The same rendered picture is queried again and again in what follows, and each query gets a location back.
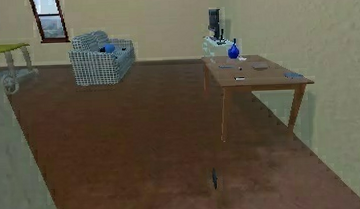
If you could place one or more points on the small blue flat book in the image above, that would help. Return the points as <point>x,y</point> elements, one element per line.
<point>226,67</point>

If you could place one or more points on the white remote control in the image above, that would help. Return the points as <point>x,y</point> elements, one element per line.
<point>239,78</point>

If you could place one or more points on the white glass television stand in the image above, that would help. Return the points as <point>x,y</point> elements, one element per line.
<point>216,44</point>

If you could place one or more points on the blue vase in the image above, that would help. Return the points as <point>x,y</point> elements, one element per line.
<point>233,52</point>

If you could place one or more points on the brown wooden table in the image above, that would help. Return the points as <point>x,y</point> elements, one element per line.
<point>253,78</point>

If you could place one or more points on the small dark floor object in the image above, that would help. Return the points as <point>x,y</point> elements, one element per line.
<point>214,178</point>

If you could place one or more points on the grey flat plate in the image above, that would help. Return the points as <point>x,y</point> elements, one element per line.
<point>260,66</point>

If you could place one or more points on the grey checked armchair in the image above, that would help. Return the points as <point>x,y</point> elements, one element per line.
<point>100,65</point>

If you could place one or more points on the black television set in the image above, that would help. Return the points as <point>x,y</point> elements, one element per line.
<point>214,21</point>

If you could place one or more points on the blue ball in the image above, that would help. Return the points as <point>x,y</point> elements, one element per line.
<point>109,48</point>

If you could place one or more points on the dark framed window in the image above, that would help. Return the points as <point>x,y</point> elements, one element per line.
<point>51,23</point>

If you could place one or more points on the green topped grey table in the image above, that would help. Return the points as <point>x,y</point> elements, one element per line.
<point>9,61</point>

